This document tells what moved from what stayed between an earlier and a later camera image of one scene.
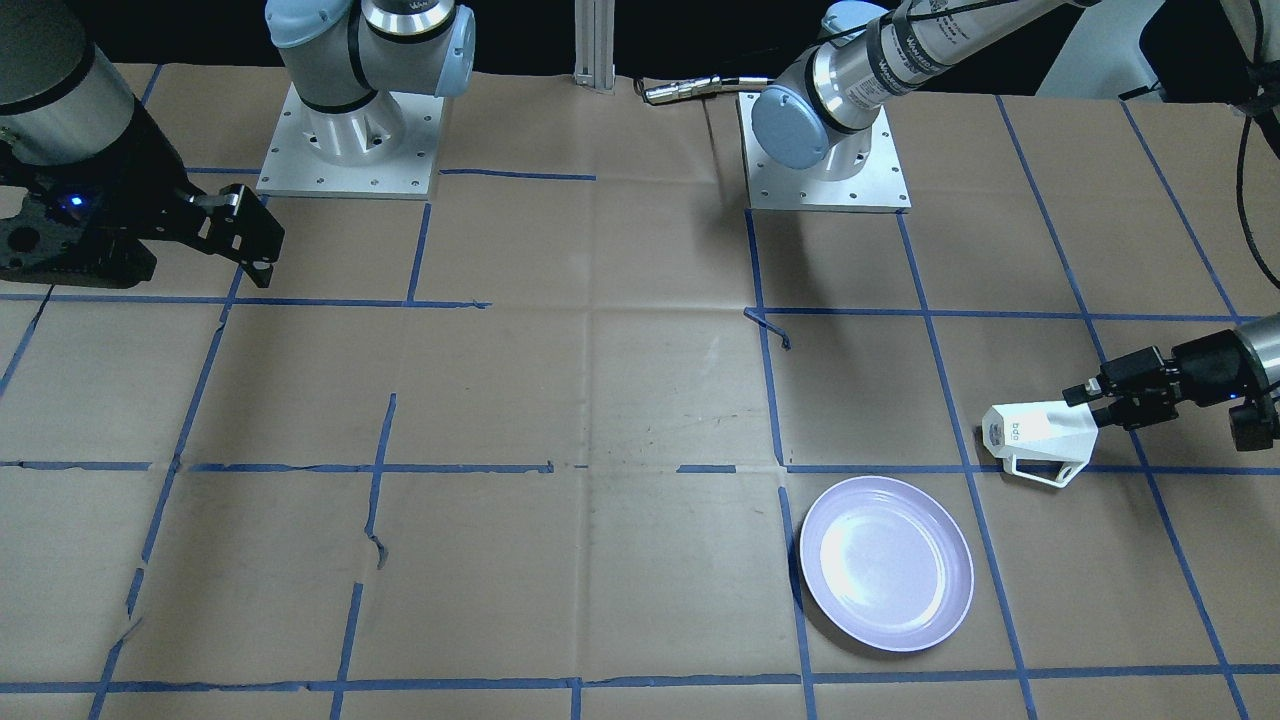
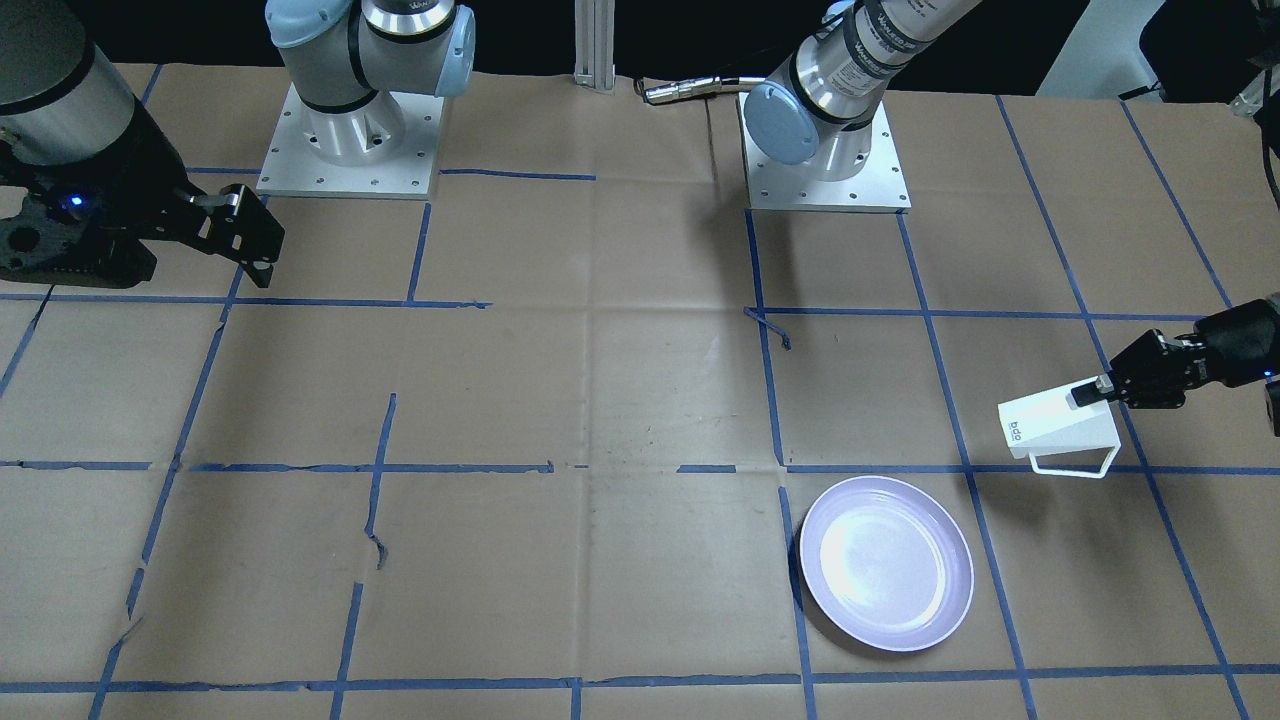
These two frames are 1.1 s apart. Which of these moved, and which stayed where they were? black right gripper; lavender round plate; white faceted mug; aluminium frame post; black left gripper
Moved: white faceted mug; black left gripper
Stayed: lavender round plate; aluminium frame post; black right gripper
